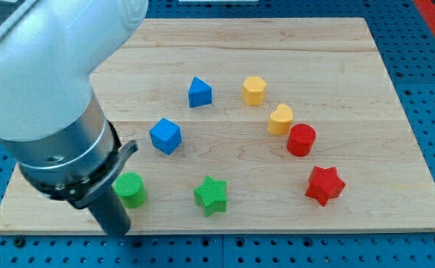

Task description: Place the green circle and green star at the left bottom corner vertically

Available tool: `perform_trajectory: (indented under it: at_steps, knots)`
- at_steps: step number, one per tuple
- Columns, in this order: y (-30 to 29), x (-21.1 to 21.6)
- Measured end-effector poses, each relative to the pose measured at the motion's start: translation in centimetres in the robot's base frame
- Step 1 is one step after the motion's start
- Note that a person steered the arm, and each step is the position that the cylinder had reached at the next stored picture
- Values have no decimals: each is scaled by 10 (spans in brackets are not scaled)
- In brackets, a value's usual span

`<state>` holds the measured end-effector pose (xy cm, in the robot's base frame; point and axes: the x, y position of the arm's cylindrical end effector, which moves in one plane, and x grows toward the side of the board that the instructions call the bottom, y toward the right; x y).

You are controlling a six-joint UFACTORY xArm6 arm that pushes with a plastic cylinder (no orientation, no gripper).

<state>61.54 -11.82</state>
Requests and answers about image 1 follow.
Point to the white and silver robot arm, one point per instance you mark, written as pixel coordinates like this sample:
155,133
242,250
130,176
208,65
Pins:
51,123

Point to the yellow heart block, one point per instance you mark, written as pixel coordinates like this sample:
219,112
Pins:
280,120

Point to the red star block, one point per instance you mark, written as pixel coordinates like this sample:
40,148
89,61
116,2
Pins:
324,184

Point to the light wooden board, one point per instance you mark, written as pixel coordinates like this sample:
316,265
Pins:
327,70

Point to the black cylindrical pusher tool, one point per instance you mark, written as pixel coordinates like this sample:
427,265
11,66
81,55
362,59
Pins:
86,180

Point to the green cylinder block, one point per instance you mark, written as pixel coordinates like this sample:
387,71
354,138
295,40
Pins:
130,190

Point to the red cylinder block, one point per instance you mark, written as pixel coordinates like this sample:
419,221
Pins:
301,139

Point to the yellow hexagon block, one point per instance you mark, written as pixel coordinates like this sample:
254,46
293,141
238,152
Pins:
253,90

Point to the green star block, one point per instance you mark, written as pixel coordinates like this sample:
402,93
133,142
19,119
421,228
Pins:
211,196

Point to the blue triangular prism block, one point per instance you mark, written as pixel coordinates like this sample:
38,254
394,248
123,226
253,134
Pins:
199,93

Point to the blue cube block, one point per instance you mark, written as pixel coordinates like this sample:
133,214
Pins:
166,136

